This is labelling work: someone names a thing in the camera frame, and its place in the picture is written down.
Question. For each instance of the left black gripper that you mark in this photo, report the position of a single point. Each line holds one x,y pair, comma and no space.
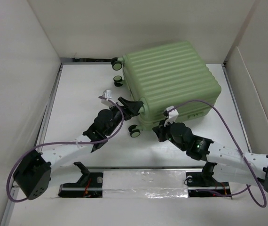
129,109

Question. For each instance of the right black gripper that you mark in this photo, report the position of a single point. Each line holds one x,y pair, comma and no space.
159,130

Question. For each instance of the green suitcase with blue lining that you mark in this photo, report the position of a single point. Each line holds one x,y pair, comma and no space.
168,75

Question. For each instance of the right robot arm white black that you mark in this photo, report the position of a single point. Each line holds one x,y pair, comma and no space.
222,164

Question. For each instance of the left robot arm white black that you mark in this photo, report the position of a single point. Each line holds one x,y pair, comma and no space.
32,171

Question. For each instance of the silver tape strip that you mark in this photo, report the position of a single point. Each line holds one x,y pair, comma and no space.
152,184

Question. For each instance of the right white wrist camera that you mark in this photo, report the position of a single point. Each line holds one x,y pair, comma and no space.
171,115

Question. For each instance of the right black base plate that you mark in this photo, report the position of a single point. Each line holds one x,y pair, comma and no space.
198,187

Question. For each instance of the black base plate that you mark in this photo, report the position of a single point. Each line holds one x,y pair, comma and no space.
198,187
89,185

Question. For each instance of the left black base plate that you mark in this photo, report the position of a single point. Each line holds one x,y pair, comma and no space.
89,185

